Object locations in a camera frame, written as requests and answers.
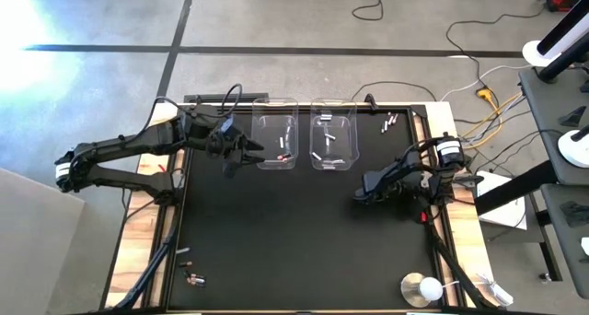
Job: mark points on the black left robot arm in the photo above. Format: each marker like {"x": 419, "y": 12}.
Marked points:
{"x": 119, "y": 144}

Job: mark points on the black aluminium table frame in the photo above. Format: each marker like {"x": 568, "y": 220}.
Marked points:
{"x": 163, "y": 283}

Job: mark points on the black beam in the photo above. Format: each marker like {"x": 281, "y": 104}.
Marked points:
{"x": 515, "y": 193}

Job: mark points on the white globe lamp brass base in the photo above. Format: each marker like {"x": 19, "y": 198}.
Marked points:
{"x": 430, "y": 288}

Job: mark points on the small black object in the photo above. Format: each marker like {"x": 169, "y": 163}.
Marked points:
{"x": 576, "y": 213}
{"x": 573, "y": 117}

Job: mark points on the white round-base stand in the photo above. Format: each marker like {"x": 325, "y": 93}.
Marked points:
{"x": 573, "y": 149}
{"x": 536, "y": 52}

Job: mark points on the clear plastic bin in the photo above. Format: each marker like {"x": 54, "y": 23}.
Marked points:
{"x": 267, "y": 135}
{"x": 345, "y": 140}

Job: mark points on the grey side table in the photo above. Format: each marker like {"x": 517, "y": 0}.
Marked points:
{"x": 547, "y": 121}

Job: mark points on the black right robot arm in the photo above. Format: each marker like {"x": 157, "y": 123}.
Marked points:
{"x": 405, "y": 167}

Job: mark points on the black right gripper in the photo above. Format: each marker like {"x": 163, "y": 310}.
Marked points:
{"x": 375, "y": 183}

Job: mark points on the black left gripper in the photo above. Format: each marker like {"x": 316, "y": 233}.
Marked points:
{"x": 225, "y": 140}

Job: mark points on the silver battery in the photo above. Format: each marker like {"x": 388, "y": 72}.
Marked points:
{"x": 182, "y": 250}

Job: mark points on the white sheet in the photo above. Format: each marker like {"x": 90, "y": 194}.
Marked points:
{"x": 504, "y": 209}

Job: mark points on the grey board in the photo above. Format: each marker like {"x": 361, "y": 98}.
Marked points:
{"x": 37, "y": 250}

